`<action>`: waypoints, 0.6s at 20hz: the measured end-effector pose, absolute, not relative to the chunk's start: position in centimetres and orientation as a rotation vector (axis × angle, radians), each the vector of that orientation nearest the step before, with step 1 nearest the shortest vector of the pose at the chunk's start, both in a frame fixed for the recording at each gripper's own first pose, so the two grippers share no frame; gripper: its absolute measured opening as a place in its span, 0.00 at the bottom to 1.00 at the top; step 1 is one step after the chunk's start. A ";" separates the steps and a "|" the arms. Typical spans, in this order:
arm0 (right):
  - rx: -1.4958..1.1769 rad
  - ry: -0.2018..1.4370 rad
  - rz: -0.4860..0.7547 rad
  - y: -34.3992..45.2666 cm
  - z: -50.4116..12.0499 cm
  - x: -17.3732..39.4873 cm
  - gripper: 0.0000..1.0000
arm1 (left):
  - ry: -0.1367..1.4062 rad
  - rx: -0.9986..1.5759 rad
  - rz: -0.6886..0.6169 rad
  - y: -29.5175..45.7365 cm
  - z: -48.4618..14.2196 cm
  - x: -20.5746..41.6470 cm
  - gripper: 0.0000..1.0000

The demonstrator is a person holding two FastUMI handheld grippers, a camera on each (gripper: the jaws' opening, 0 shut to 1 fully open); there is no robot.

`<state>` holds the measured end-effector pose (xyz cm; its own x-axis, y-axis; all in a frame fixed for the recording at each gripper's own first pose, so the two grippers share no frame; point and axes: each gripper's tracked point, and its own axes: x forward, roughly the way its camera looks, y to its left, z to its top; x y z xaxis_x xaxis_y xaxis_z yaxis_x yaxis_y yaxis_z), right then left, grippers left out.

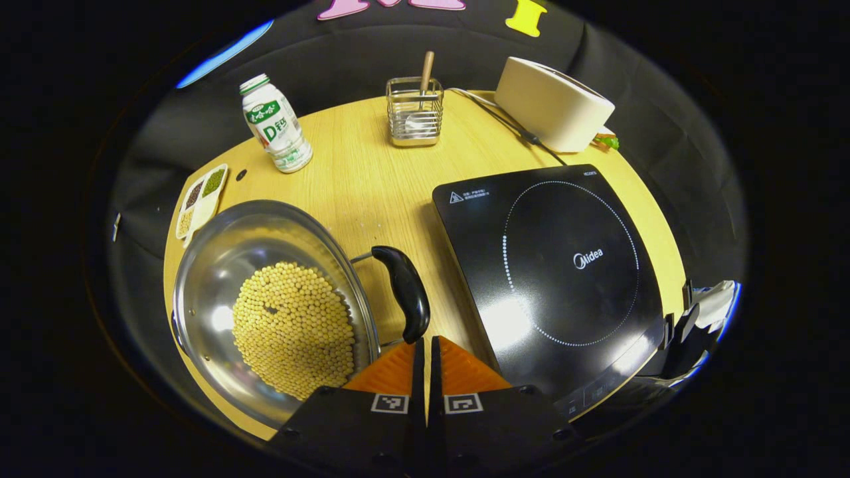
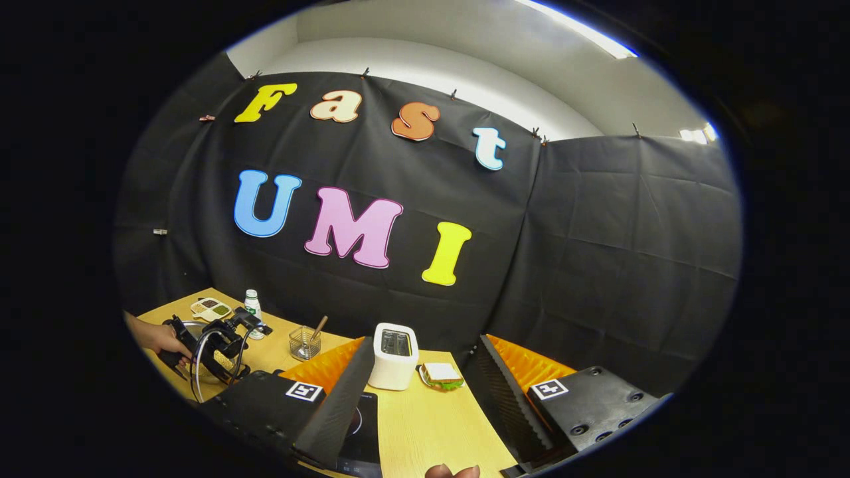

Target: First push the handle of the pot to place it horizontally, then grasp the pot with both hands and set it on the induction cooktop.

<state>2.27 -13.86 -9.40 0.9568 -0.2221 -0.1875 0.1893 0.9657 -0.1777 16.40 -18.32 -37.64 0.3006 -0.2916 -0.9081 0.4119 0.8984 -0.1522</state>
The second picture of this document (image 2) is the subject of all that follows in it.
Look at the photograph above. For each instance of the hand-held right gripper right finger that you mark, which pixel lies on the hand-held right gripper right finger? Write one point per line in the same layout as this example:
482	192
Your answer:
511	405

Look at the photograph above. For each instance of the small white plate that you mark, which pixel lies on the small white plate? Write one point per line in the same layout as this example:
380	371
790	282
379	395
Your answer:
421	376

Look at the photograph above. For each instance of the small white green bottle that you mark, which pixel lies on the small white green bottle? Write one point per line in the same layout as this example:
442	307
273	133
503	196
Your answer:
253	312

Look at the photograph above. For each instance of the wooden stick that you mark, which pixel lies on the wooden stick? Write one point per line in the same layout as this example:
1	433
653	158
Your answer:
319	326

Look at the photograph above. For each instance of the white divided seasoning tray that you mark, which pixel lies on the white divided seasoning tray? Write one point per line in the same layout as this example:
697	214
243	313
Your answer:
210	308

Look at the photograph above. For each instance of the black backdrop cloth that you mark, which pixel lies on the black backdrop cloth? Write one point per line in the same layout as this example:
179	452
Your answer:
564	232

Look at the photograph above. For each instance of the white toaster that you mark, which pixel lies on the white toaster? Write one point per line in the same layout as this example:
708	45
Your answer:
393	368

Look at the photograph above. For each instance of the small ceiling light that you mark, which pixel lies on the small ceiling light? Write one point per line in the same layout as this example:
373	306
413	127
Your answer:
697	134

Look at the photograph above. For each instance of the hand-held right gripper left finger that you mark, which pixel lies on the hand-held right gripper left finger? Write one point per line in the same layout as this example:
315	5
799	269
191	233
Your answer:
332	411

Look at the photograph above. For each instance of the black induction cooktop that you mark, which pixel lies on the black induction cooktop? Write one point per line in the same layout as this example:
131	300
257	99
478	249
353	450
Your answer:
364	431

